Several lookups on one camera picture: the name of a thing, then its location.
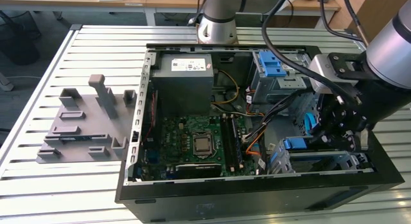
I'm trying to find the metal optical drive cage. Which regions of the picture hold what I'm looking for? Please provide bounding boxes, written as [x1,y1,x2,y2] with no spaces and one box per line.
[249,50,321,106]

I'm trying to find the blue plastic drive latch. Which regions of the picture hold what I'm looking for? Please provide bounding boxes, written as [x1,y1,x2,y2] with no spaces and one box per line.
[257,52,282,78]

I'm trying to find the wooden cabinet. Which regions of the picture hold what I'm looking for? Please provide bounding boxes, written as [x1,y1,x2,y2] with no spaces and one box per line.
[326,0,411,60]

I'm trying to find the black RAM slot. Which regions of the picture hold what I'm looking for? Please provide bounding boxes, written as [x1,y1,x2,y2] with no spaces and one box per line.
[230,117,245,171]
[222,115,234,172]

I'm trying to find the CPU socket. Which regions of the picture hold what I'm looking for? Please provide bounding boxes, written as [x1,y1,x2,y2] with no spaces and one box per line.
[189,131,216,161]

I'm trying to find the silver CPU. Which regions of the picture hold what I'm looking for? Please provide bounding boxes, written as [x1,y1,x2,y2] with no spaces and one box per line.
[193,137,212,154]

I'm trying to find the grey power supply unit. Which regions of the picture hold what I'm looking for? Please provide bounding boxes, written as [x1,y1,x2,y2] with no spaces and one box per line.
[150,53,214,116]

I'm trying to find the black graphics card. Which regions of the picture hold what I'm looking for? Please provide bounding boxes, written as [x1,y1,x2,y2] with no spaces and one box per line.
[172,162,222,179]

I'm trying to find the black open PC case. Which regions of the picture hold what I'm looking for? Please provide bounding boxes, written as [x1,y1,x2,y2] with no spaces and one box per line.
[114,43,404,224]

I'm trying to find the green motherboard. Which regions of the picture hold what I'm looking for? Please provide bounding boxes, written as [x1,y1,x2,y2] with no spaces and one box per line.
[142,114,258,182]

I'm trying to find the grey plastic parts rack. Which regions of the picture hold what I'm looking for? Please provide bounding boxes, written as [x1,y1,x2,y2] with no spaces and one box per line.
[36,74,138,165]

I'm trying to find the wooden desk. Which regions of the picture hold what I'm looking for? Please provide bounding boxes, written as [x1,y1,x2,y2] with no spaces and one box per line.
[0,0,341,27]

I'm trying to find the black mesh wastebasket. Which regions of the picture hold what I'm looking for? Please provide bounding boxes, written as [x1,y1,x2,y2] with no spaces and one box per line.
[0,10,41,66]

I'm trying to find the blue flat data wire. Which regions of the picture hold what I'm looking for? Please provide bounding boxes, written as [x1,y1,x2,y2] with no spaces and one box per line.
[302,111,317,137]

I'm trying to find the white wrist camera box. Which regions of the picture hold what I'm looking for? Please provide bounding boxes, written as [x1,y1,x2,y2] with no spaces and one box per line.
[306,53,357,94]

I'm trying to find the black cable bundle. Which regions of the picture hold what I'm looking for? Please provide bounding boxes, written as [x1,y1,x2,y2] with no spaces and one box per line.
[242,86,310,144]

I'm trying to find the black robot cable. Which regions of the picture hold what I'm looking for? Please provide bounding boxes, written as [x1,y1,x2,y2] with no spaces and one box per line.
[318,0,369,44]
[260,0,353,101]

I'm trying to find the orange wires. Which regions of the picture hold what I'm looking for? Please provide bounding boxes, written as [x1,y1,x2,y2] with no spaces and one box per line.
[245,139,268,158]

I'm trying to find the white grey wires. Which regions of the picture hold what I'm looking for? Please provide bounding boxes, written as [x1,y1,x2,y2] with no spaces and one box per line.
[221,108,258,117]

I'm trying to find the yellow wires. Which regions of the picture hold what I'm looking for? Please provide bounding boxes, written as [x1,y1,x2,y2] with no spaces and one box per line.
[209,69,240,105]

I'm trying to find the red black twisted wire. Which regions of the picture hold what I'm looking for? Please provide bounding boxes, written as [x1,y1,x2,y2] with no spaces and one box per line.
[150,90,158,130]

